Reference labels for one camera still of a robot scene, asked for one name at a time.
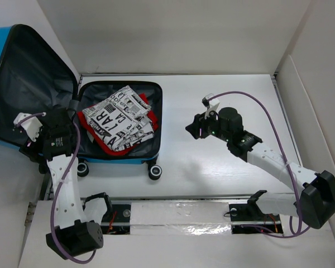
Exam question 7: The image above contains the blue kids suitcase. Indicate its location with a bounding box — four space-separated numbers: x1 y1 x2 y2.
0 24 162 180

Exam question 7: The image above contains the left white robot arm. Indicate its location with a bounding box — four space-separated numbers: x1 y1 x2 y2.
13 108 113 265

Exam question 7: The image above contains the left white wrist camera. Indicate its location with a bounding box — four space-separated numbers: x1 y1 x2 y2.
13 112 46 142

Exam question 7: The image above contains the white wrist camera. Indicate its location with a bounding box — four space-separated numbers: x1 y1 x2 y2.
13 112 46 142
202 93 220 119

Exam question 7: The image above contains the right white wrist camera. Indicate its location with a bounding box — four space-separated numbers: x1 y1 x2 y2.
202 93 220 119

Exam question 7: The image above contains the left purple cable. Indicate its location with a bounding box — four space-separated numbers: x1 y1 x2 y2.
19 112 98 264

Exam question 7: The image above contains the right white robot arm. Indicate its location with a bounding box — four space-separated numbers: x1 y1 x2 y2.
185 107 335 229

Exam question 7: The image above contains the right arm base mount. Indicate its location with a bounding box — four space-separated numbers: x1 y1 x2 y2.
223 203 284 235

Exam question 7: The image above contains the purple cable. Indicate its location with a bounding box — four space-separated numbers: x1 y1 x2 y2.
19 112 98 264
209 90 310 238

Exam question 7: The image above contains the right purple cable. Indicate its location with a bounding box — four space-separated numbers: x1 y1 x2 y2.
209 90 310 238

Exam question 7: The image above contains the red polo shirt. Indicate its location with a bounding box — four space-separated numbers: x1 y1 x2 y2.
76 93 159 156

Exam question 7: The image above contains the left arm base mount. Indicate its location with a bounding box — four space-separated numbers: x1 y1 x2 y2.
100 203 131 235

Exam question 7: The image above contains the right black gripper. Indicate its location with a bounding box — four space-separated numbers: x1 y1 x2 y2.
184 107 231 143

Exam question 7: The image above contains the newspaper print garment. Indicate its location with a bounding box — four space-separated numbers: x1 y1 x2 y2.
82 84 155 152

